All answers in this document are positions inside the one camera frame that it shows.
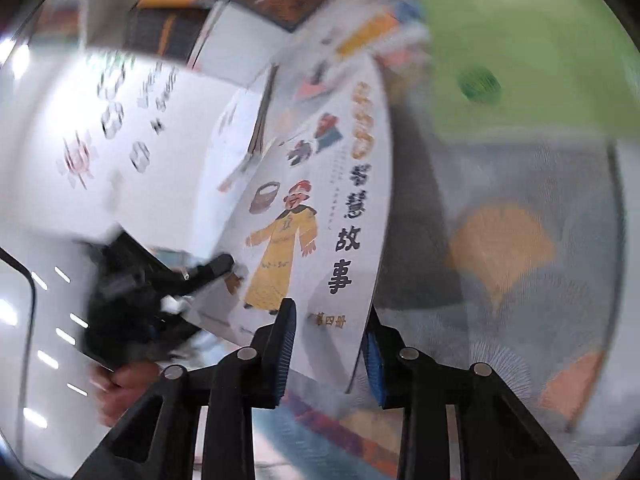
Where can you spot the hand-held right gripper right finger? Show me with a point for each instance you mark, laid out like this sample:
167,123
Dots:
375,365

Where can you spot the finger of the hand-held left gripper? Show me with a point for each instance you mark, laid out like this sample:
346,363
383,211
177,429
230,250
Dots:
210,267

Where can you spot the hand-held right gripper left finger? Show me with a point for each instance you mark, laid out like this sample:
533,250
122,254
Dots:
282,355

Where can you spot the white book yellow-robed figure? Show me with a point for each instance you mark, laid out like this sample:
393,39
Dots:
310,200

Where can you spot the light green book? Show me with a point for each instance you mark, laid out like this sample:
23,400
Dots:
525,35

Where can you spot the person's left hand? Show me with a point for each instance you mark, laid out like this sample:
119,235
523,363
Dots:
125,390

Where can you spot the sun wall decal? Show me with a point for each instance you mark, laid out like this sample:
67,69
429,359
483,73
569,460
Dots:
75,162

